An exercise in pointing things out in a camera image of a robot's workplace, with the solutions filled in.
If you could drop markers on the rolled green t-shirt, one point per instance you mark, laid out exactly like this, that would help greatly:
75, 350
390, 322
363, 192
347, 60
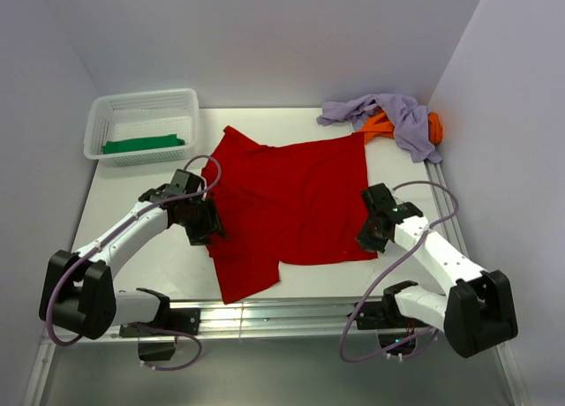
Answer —
142, 144

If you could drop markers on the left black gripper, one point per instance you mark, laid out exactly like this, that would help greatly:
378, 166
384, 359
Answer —
212, 224

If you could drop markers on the red t-shirt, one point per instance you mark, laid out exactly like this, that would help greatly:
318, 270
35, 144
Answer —
299, 204

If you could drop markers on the white plastic basket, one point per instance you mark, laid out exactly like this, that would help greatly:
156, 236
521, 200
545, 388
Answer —
143, 114

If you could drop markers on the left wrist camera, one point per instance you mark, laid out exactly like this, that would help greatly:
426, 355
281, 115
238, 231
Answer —
185, 182

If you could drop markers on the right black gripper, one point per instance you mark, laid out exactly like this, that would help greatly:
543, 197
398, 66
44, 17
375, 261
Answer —
366, 242

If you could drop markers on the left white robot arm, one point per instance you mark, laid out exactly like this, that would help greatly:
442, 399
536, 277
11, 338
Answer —
79, 294

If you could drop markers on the orange t-shirt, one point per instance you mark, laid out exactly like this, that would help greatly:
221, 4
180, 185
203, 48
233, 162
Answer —
379, 126

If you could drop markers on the lavender t-shirt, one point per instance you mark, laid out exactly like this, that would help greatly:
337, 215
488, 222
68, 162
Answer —
409, 117

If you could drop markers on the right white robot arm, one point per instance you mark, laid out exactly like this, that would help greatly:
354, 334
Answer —
475, 309

